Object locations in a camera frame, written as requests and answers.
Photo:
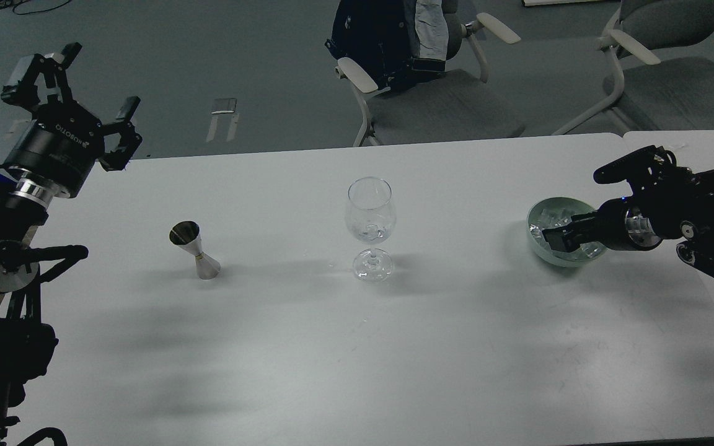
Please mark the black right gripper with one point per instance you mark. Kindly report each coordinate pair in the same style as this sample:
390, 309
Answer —
622, 227

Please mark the grey office chair with jacket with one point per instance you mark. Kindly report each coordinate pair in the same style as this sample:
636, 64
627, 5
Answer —
456, 105

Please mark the pile of ice cubes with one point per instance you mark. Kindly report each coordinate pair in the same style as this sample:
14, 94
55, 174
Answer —
549, 218

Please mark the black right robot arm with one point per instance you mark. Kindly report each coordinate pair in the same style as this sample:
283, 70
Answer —
668, 202

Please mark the green bowl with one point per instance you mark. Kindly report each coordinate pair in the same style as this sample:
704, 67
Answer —
556, 202

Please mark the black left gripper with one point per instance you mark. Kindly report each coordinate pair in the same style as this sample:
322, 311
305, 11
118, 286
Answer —
63, 139

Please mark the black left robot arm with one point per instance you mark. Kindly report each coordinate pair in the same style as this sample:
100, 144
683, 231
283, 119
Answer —
26, 343

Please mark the dark blue jacket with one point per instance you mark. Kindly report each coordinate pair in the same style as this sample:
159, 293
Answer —
397, 43

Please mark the clear wine glass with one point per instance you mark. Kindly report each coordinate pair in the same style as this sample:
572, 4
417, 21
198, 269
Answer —
370, 216

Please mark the steel cocktail jigger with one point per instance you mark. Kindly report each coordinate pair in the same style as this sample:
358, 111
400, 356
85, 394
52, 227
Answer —
187, 236

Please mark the grey office chair right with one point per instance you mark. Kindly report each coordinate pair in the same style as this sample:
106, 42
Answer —
643, 91

